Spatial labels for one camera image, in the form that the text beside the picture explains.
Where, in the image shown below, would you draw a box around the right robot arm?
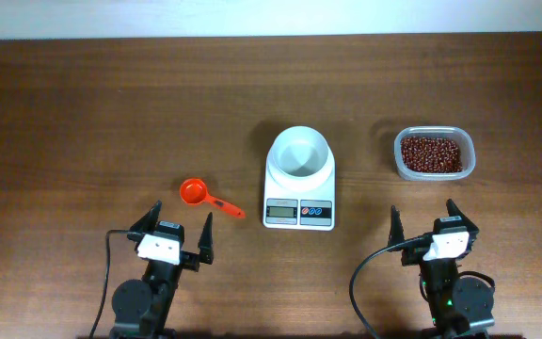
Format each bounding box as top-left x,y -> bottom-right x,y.
388,200 -> 496,338

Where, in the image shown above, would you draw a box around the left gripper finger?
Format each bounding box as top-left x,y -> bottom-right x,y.
198,212 -> 214,265
129,201 -> 162,233

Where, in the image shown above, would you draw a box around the red adzuki beans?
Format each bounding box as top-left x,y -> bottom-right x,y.
400,137 -> 463,173

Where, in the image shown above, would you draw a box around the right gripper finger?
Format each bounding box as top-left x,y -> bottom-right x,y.
446,199 -> 479,235
388,205 -> 405,249

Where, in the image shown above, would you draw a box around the orange measuring scoop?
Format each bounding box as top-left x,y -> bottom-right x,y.
179,178 -> 246,218

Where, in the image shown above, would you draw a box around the clear plastic bean container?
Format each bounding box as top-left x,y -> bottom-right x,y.
393,126 -> 476,182

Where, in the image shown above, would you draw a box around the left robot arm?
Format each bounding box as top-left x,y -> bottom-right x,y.
109,201 -> 214,338

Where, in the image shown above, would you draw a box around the white round bowl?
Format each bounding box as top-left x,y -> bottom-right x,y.
269,126 -> 329,178

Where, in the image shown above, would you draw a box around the white digital kitchen scale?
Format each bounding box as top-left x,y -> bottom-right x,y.
262,148 -> 337,231

